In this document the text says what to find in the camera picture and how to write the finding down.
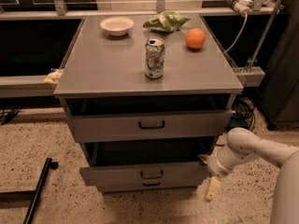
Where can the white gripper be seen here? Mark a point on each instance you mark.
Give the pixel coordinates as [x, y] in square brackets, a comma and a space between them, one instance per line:
[215, 166]

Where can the green chip bag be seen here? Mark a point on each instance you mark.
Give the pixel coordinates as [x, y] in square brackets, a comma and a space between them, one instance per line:
[168, 21]

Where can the grey drawer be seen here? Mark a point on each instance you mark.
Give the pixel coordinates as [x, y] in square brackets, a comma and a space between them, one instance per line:
[129, 162]
[129, 127]
[149, 185]

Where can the white bowl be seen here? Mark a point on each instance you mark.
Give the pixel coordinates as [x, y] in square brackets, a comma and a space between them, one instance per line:
[117, 26]

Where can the white power strip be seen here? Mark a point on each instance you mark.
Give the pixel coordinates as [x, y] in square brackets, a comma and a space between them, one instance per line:
[241, 7]

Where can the grey drawer cabinet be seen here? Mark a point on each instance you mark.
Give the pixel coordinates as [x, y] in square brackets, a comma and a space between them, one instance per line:
[104, 75]

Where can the orange fruit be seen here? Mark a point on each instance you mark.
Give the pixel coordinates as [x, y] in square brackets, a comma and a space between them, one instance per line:
[195, 38]

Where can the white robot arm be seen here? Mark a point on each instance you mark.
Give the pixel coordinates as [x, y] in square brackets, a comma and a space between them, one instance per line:
[244, 146]

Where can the black metal bar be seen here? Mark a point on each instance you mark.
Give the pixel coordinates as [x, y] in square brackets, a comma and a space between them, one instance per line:
[49, 164]

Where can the green white soda can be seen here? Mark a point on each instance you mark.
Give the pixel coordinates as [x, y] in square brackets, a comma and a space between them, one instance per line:
[154, 64]

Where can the yellow crumpled wrapper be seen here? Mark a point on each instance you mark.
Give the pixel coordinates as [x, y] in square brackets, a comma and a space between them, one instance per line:
[53, 77]

